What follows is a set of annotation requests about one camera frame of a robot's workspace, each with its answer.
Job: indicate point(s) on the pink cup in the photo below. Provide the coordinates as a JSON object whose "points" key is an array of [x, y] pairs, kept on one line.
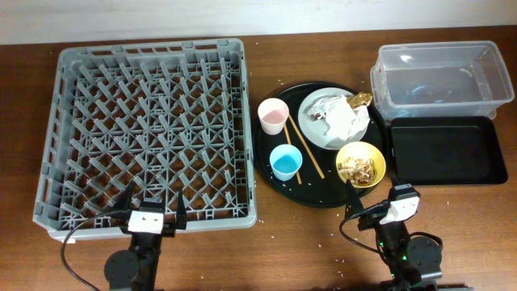
{"points": [[273, 114]]}

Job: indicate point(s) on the yellow bowl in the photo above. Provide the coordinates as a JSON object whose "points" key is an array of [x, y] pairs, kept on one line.
{"points": [[361, 149]]}

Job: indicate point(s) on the brown food piece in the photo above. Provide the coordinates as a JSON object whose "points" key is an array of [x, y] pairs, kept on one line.
{"points": [[361, 99]]}

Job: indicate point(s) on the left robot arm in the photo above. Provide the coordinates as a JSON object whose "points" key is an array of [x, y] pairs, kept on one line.
{"points": [[136, 267]]}

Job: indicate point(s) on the food scraps in bowl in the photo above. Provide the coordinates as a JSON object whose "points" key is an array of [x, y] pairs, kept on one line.
{"points": [[360, 171]]}

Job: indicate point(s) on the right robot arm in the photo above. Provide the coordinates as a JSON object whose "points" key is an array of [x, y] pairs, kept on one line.
{"points": [[414, 259]]}

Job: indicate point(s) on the long wooden chopstick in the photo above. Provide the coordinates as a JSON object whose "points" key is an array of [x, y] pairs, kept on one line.
{"points": [[308, 150]]}

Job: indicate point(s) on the blue cup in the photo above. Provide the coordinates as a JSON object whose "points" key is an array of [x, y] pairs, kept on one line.
{"points": [[286, 161]]}

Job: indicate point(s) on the round black tray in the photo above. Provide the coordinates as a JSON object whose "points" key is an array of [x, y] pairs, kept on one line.
{"points": [[314, 192]]}

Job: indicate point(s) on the grey plate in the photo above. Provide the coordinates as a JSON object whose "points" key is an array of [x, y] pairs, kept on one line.
{"points": [[315, 130]]}

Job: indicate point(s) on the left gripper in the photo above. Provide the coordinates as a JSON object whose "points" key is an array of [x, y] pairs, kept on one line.
{"points": [[168, 228]]}

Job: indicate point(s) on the clear plastic bin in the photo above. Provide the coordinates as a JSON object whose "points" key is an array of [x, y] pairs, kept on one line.
{"points": [[459, 78]]}

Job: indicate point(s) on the grey dishwasher rack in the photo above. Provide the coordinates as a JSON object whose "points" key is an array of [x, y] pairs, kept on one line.
{"points": [[172, 119]]}

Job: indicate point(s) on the crumpled white napkin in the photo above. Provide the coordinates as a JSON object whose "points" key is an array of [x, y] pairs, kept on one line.
{"points": [[337, 113]]}

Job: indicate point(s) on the black rectangular tray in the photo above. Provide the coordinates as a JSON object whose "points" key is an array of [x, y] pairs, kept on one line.
{"points": [[447, 151]]}

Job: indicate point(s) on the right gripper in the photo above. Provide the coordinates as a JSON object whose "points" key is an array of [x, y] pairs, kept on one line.
{"points": [[371, 217]]}

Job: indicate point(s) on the short wooden chopstick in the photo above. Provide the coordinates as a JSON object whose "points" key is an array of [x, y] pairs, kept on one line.
{"points": [[289, 142]]}

